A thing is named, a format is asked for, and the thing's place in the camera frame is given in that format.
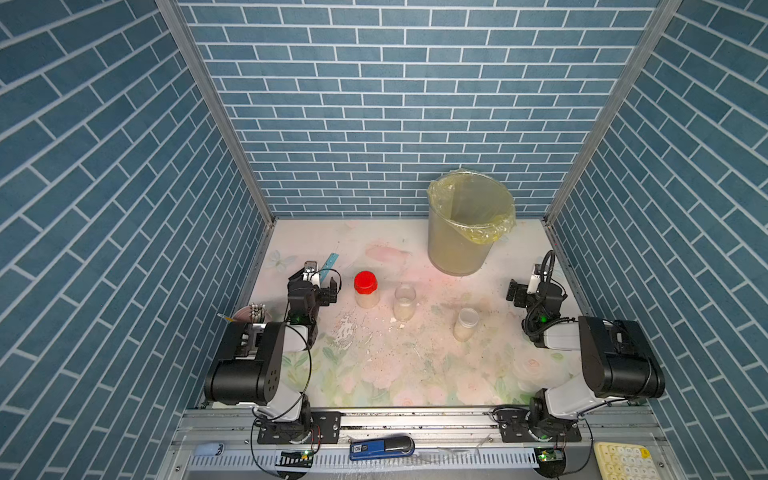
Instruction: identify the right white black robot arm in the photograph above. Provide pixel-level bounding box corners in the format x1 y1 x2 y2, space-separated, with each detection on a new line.
506 280 666 441

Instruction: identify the pink pen holder cup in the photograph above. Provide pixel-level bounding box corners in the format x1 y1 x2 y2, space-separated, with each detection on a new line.
216 303 271 324

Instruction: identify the teal ruler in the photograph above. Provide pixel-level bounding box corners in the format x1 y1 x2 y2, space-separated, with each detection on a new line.
319 253 339 283

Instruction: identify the white lidded rice jar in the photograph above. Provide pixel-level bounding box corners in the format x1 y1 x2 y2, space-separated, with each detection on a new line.
453 307 480 342

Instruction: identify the blue black handheld device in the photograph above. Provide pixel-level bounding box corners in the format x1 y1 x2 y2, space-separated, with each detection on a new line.
349 435 415 461

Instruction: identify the beige bin with yellow bag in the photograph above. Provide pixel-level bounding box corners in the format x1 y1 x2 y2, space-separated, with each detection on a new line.
427 169 516 276

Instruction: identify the white slotted cable duct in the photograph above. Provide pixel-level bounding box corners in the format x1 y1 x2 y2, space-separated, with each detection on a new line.
187 448 539 473

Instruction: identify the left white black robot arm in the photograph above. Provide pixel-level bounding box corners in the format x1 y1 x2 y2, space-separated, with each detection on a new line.
203 262 343 445

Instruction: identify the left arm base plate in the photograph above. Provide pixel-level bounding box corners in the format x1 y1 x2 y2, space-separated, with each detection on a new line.
254 410 342 445

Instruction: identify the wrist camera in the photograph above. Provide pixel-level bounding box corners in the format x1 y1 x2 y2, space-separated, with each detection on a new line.
526 264 542 295
302 261 320 286

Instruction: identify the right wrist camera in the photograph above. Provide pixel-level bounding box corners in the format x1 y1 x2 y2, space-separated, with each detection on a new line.
526 264 542 295

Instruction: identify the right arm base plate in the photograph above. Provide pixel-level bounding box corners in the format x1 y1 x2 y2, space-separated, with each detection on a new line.
489 406 582 444

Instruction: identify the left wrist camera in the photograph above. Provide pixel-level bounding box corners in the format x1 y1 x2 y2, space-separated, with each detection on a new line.
302 261 320 286

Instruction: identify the red lidded rice jar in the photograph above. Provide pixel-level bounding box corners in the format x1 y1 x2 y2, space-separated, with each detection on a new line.
353 271 380 309

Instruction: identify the clear rice jar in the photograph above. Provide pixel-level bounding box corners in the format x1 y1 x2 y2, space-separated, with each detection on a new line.
393 284 417 322

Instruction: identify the yellow egg tray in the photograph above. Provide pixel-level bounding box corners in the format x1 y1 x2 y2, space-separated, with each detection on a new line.
594 442 661 480

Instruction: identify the aluminium mounting rail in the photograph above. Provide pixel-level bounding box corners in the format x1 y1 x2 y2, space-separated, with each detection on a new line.
171 406 667 449

